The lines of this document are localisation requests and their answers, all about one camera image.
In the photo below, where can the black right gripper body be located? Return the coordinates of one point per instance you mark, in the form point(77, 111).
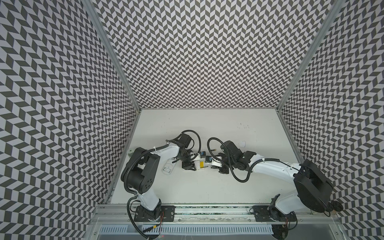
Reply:
point(223, 167)

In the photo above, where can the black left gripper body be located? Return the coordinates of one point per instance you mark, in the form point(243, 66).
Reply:
point(186, 157)

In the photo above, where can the white remote green buttons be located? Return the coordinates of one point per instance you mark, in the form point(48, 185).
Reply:
point(197, 165)

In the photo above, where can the white battery cover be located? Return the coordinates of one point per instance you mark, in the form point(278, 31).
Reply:
point(242, 144)

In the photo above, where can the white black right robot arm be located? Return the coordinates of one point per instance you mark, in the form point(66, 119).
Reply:
point(312, 189)

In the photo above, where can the black round knob pair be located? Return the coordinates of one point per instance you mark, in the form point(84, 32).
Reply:
point(334, 205)

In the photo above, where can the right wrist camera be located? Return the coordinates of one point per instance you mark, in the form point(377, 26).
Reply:
point(210, 160)

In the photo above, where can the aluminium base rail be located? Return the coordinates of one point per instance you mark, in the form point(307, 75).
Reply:
point(207, 214)

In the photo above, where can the aluminium corner post left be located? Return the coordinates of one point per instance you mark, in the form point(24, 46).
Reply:
point(94, 18)

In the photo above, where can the aluminium corner post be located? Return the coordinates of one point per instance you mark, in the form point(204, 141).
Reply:
point(321, 34)
point(94, 18)

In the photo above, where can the aluminium corner post right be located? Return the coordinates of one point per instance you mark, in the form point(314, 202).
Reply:
point(321, 34)

